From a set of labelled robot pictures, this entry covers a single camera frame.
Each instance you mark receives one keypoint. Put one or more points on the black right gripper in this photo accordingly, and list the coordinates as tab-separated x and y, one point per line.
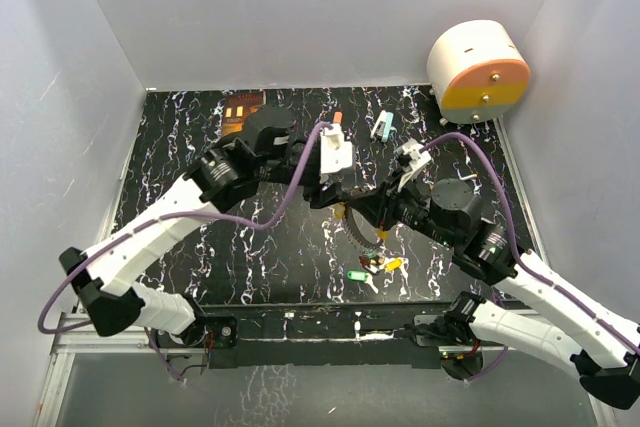
380	206

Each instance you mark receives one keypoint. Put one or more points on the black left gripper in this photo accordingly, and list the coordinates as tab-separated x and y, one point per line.
317	194

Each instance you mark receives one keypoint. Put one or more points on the large keyring with yellow handle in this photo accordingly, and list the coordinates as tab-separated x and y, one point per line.
352	223

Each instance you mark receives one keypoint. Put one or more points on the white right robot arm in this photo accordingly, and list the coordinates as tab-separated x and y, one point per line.
577	334

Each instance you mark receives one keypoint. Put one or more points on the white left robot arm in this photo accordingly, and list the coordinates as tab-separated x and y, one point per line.
105	276

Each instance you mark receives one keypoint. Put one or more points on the yellow key tag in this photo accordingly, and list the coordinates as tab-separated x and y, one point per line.
393	264

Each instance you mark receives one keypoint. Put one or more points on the green key tag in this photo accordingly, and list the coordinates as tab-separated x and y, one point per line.
358	276

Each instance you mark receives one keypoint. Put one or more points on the white blue stapler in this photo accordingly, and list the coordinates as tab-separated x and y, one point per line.
383	126

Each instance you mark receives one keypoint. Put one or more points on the paperback book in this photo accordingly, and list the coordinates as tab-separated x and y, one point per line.
238	107

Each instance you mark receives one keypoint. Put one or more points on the white round drawer cabinet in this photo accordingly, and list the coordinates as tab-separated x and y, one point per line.
476	72

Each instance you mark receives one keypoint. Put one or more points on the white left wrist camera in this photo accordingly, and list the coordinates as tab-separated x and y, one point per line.
336	153

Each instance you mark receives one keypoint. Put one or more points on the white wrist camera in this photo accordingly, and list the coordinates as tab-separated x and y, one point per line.
413	159
336	153

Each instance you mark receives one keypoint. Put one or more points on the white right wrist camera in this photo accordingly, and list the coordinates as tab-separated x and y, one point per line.
413	159

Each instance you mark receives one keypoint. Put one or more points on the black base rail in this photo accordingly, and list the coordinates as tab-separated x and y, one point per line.
211	334

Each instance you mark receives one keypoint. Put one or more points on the aluminium frame rail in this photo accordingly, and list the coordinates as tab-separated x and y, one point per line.
507	328

